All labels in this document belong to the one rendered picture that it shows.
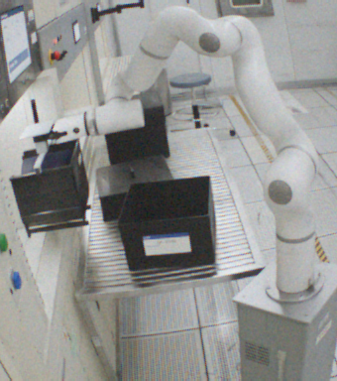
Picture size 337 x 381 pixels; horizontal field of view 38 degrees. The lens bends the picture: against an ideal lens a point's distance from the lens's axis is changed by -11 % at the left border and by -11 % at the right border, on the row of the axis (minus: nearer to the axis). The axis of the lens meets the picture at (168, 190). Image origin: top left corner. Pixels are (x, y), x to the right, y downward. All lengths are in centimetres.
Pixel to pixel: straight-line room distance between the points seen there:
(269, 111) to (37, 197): 71
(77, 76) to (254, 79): 202
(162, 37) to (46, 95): 52
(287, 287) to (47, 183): 74
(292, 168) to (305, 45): 490
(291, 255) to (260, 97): 43
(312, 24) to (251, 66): 485
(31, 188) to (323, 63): 506
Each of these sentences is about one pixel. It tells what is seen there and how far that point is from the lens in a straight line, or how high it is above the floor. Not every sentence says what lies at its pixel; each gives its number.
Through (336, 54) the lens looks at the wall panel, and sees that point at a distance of 628.
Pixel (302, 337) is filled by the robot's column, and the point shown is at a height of 68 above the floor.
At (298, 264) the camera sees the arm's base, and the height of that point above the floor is 87.
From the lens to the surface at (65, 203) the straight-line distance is 154.
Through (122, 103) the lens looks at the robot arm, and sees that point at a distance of 152.
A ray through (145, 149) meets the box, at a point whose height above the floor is 82.
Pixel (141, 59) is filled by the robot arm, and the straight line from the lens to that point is 138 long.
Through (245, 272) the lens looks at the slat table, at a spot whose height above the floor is 75.
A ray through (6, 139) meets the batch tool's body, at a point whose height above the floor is 121.
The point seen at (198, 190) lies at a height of 88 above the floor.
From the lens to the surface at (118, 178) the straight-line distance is 212.
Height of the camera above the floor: 170
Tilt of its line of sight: 26 degrees down
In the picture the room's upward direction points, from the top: 10 degrees counter-clockwise
